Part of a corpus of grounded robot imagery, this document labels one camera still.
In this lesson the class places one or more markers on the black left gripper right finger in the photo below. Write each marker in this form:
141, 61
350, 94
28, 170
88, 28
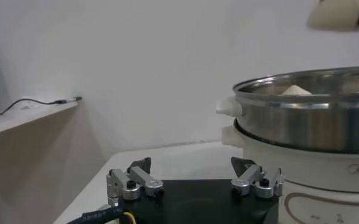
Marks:
249, 179

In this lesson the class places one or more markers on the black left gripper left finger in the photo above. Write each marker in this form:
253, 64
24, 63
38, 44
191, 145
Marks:
127, 184

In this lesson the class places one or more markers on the white steamed baozi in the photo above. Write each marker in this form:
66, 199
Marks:
295, 91
331, 15

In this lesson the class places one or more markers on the stainless steel steamer basket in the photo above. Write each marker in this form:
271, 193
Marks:
289, 128

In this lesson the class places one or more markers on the white electric pot base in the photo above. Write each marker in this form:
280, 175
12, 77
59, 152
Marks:
319, 173

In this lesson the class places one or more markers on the white side desk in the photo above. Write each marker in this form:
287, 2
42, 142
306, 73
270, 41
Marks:
20, 117

